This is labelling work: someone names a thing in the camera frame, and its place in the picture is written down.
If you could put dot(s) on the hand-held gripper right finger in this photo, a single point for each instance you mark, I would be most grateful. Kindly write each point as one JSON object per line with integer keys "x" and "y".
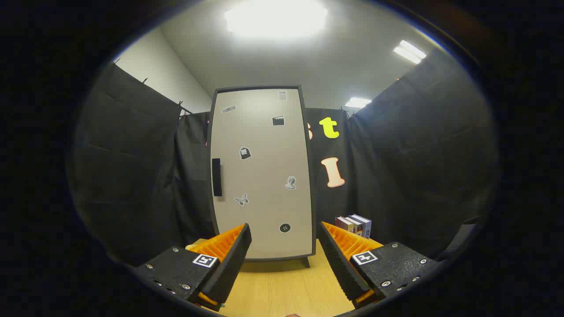
{"x": 339, "y": 268}

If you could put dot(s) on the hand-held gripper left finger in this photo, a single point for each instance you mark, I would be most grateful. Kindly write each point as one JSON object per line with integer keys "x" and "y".
{"x": 229, "y": 273}

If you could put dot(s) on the dark red book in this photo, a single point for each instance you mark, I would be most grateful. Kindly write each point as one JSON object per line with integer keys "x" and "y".
{"x": 343, "y": 223}

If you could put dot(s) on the blue and white book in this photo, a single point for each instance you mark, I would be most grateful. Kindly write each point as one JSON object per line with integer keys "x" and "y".
{"x": 365, "y": 225}

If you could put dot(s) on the black backdrop cloth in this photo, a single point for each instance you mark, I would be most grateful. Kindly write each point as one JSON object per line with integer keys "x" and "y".
{"x": 132, "y": 176}

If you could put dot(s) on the small ceiling light panel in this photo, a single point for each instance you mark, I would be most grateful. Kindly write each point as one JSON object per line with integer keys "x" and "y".
{"x": 358, "y": 102}

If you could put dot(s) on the double strip ceiling light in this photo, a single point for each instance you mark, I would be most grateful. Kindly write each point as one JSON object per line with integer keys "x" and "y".
{"x": 410, "y": 52}

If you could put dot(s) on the large ceiling light panel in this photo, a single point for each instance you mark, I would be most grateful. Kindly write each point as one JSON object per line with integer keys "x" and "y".
{"x": 275, "y": 17}

